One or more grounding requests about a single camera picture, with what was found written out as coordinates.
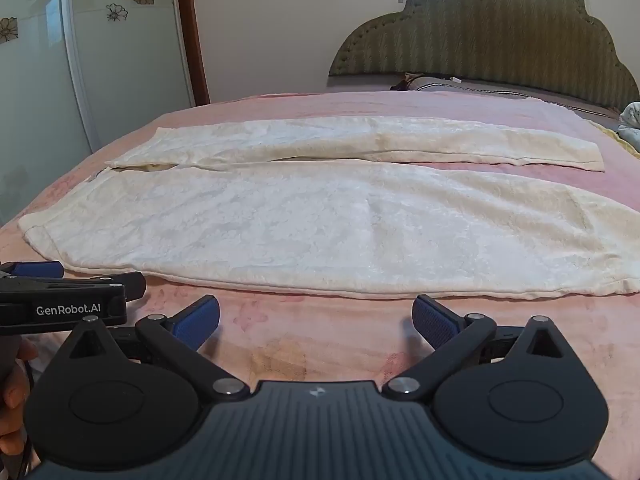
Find person's left hand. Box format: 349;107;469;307
0;339;39;455

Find pink bed blanket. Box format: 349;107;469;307
0;91;640;411

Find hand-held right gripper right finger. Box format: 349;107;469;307
381;294;572;403

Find green padded headboard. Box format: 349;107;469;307
327;0;640;112

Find grey pillow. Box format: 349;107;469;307
390;72;626;121

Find yellow cloth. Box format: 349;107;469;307
592;119;640;159

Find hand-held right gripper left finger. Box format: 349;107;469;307
69;294;252;404

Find crumpled pale cloth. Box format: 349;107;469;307
617;101;640;149

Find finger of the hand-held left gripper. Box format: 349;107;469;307
0;260;65;281
89;271;147;303

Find cream white pants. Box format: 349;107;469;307
17;116;640;301

